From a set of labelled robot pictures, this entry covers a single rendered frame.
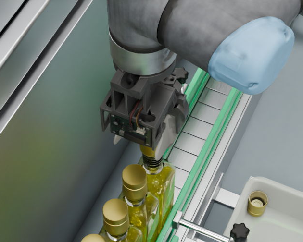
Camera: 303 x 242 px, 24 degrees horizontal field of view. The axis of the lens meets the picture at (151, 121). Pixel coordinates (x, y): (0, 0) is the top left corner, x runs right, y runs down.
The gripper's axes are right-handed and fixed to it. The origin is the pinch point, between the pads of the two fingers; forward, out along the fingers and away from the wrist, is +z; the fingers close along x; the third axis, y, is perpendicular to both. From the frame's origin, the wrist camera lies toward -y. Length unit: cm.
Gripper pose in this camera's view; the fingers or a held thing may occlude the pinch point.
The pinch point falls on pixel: (151, 133)
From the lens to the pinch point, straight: 95.9
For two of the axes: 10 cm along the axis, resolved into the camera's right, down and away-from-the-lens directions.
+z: 0.0, 5.5, 8.3
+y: -4.1, 7.6, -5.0
